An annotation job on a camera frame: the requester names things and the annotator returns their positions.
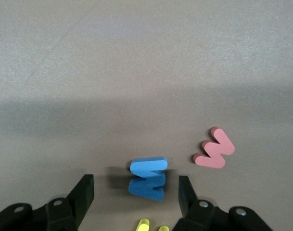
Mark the blue foam letter M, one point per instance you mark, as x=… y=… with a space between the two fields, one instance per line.
x=146 y=168

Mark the brown table cover sheet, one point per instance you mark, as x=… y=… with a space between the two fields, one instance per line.
x=136 y=60

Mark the red foam letter w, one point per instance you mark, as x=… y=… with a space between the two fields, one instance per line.
x=216 y=154

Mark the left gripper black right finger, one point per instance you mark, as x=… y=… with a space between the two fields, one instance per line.
x=201 y=216

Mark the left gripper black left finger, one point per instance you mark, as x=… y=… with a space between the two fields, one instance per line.
x=64 y=214

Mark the yellow foam letter H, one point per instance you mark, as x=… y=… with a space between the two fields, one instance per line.
x=142 y=226

